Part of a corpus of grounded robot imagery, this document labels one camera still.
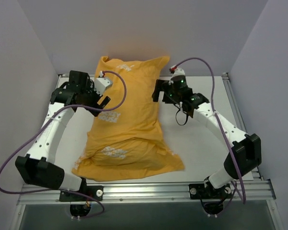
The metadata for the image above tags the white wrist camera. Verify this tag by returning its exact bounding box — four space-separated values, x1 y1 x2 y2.
169 66 186 82
94 71 113 96

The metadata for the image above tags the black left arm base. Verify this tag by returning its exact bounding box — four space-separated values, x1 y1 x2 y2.
59 183 104 216

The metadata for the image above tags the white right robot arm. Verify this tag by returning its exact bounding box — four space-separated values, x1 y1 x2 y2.
153 76 262 198

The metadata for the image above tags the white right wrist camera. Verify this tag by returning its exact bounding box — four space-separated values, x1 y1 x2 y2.
169 66 186 82

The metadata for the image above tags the aluminium table edge rail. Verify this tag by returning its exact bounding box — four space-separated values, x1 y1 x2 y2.
222 73 262 176

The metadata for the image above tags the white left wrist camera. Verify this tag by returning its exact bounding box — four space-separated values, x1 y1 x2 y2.
94 71 113 96

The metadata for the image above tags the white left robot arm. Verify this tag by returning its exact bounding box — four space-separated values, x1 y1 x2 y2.
15 70 113 201

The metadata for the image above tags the yellow printed pillowcase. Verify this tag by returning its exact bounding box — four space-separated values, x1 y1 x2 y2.
72 56 184 182

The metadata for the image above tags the aluminium front frame rail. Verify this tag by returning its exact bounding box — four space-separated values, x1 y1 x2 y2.
18 180 276 205

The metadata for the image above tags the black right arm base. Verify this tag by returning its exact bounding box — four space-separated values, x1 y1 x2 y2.
188 178 233 217

